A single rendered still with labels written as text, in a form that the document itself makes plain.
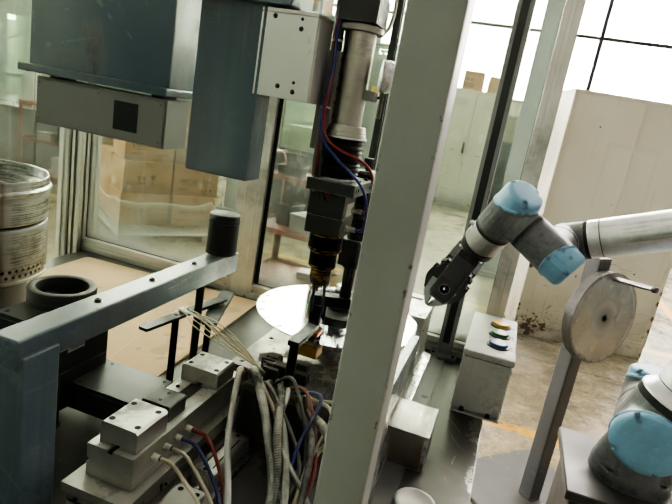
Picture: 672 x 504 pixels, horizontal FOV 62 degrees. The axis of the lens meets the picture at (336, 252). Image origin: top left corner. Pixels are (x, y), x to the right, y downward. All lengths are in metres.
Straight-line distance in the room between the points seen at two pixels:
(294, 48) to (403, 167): 0.49
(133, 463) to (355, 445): 0.45
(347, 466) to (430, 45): 0.32
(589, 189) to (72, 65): 3.49
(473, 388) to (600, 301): 0.91
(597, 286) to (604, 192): 2.13
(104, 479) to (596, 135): 3.68
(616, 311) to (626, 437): 1.15
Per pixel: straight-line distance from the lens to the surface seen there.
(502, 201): 1.06
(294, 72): 0.85
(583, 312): 2.06
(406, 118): 0.39
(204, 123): 0.92
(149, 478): 0.90
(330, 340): 1.02
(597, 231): 1.17
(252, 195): 1.67
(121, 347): 1.37
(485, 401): 1.31
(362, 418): 0.45
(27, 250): 1.31
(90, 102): 1.13
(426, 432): 1.08
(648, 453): 1.09
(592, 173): 4.12
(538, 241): 1.05
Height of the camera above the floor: 1.36
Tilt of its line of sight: 15 degrees down
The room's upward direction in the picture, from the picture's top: 10 degrees clockwise
